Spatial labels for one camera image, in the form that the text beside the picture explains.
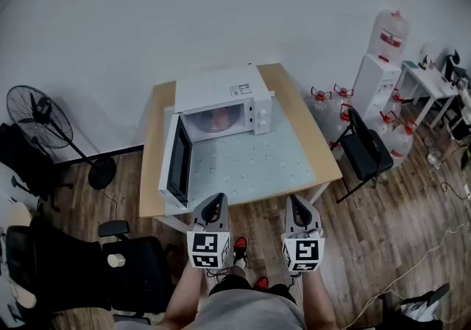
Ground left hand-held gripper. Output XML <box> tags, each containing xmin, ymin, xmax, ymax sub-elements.
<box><xmin>186</xmin><ymin>192</ymin><xmax>232</xmax><ymax>270</ymax></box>

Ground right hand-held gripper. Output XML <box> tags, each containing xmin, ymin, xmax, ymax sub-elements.
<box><xmin>281</xmin><ymin>194</ymin><xmax>325</xmax><ymax>273</ymax></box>

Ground reddish cup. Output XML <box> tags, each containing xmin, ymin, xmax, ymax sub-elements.
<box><xmin>208</xmin><ymin>108</ymin><xmax>236</xmax><ymax>133</ymax></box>

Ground white microwave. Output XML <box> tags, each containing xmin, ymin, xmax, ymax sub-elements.
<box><xmin>157</xmin><ymin>63</ymin><xmax>276</xmax><ymax>209</ymax></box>

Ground person's right forearm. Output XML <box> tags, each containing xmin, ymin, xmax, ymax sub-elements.
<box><xmin>300</xmin><ymin>270</ymin><xmax>339</xmax><ymax>330</ymax></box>

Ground person's left forearm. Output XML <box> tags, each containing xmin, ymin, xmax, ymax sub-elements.
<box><xmin>160</xmin><ymin>265</ymin><xmax>208</xmax><ymax>330</ymax></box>

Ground person's left red black shoe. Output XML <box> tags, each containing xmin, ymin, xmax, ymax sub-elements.
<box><xmin>232</xmin><ymin>235</ymin><xmax>249</xmax><ymax>267</ymax></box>

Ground pale dotted table mat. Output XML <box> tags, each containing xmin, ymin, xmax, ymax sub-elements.
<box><xmin>163</xmin><ymin>105</ymin><xmax>317</xmax><ymax>217</ymax></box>

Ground person's black shorts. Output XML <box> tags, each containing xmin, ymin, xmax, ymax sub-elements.
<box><xmin>205</xmin><ymin>273</ymin><xmax>297</xmax><ymax>306</ymax></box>

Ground black folding chair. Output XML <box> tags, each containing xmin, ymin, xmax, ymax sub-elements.
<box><xmin>330</xmin><ymin>106</ymin><xmax>395</xmax><ymax>205</ymax></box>

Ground black office chair with armrests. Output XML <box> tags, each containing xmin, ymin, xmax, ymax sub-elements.
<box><xmin>4</xmin><ymin>218</ymin><xmax>176</xmax><ymax>326</ymax></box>

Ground person's grey shirt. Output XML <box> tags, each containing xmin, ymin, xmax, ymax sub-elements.
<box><xmin>185</xmin><ymin>287</ymin><xmax>307</xmax><ymax>330</ymax></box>

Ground wooden table with white legs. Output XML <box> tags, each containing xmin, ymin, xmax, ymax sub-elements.
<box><xmin>138</xmin><ymin>62</ymin><xmax>344</xmax><ymax>236</ymax></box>

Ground white water dispenser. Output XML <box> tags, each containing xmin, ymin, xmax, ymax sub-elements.
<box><xmin>351</xmin><ymin>52</ymin><xmax>403</xmax><ymax>122</ymax></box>

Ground black bag with white paper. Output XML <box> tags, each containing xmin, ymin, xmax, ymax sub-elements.
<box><xmin>382</xmin><ymin>282</ymin><xmax>452</xmax><ymax>330</ymax></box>

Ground white side table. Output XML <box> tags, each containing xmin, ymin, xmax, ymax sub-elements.
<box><xmin>394</xmin><ymin>60</ymin><xmax>460</xmax><ymax>130</ymax></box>

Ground black standing fan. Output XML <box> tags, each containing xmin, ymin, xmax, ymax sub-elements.
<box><xmin>6</xmin><ymin>85</ymin><xmax>118</xmax><ymax>191</ymax></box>

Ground black swivel chair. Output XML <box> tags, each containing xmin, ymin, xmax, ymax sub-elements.
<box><xmin>0</xmin><ymin>122</ymin><xmax>74</xmax><ymax>212</ymax></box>

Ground large clear water bottle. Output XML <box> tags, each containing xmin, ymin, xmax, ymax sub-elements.
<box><xmin>366</xmin><ymin>9</ymin><xmax>411</xmax><ymax>63</ymax></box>

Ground group of red-handled water jugs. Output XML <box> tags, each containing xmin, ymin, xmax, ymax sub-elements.
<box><xmin>303</xmin><ymin>83</ymin><xmax>418</xmax><ymax>170</ymax></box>

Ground white floor cable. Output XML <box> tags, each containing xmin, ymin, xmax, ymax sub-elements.
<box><xmin>340</xmin><ymin>222</ymin><xmax>471</xmax><ymax>330</ymax></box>

